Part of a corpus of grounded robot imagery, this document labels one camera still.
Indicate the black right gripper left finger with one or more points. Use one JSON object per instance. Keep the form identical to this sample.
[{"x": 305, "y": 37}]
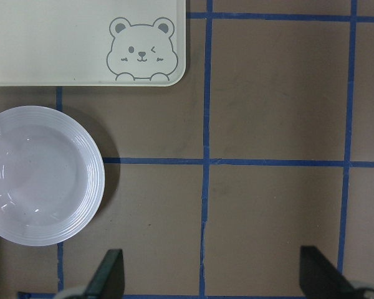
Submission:
[{"x": 109, "y": 279}]

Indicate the cream bear tray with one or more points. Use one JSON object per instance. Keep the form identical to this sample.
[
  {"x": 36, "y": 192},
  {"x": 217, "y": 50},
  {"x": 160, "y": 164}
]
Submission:
[{"x": 92, "y": 43}]

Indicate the white round plate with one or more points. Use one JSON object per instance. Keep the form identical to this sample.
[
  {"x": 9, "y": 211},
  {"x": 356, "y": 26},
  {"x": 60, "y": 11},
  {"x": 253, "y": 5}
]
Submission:
[{"x": 52, "y": 176}]

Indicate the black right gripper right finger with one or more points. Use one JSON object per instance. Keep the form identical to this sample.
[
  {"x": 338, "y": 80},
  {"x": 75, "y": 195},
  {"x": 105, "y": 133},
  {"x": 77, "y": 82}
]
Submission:
[{"x": 318, "y": 278}]

